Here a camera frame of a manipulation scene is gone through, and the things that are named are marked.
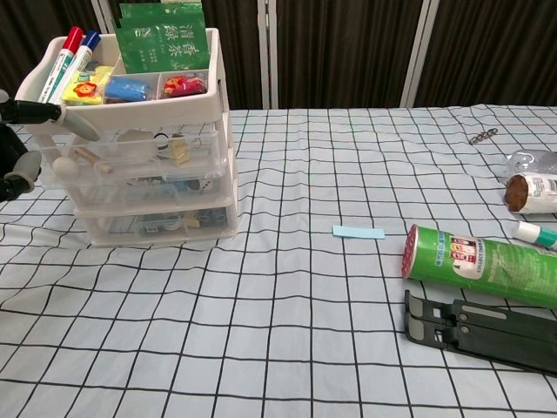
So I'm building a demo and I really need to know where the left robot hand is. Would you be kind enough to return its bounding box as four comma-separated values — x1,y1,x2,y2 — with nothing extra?
0,89,101,202

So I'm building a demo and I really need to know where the clear plastic drawer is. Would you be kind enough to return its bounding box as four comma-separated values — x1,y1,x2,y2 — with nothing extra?
86,206,234,240
73,172,232,208
41,128,227,191

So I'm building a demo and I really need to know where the white plastic drawer organizer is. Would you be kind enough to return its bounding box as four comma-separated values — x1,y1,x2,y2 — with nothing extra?
15,27,239,249

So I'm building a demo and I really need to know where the yellow lion sticker packet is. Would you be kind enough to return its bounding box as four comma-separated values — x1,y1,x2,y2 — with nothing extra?
62,69,108,106

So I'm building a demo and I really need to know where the pale wooden ball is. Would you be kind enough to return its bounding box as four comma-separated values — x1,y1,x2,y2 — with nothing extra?
52,156,80,179

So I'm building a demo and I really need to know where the red cap whiteboard marker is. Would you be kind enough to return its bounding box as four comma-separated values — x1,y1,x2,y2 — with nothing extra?
37,25,84,105

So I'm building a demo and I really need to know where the blue cap whiteboard marker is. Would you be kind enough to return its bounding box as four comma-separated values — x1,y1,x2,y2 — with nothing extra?
51,29,102,105

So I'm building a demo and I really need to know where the wooden stick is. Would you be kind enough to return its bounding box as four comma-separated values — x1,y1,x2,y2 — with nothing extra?
72,146,117,176

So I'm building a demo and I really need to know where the blue snack packet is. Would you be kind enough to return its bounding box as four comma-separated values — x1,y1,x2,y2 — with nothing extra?
104,76,153,104

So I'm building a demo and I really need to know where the green tea packet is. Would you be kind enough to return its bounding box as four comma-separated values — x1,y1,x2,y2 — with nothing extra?
115,2,210,74

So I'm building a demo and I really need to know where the gold binder clip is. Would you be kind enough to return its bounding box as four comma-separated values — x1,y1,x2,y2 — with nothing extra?
167,134,204,166

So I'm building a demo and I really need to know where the red snack packet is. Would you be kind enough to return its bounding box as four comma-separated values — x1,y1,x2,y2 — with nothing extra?
163,74,208,99

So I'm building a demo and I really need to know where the blue checked tablecloth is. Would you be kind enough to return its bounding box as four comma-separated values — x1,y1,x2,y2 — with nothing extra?
0,104,557,418

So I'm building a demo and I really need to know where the dark folding screen divider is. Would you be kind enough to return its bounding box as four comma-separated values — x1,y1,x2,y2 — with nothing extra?
0,0,557,124

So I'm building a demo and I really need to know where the light blue paper strip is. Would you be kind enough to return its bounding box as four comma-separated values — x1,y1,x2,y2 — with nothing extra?
331,225,387,240

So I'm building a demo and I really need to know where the green chips can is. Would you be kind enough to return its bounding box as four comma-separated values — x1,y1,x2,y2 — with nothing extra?
400,224,557,309

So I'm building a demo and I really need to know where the black folding stand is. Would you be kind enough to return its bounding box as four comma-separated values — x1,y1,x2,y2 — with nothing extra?
403,289,557,376

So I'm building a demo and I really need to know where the clear bottle brown cap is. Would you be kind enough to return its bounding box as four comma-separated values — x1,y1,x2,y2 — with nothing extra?
503,172,557,215

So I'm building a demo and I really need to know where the white green glue stick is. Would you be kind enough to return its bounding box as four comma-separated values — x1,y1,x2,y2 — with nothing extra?
512,220,557,252

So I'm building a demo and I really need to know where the small metal keychain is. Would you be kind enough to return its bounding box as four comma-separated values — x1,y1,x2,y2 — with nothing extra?
468,127,499,145

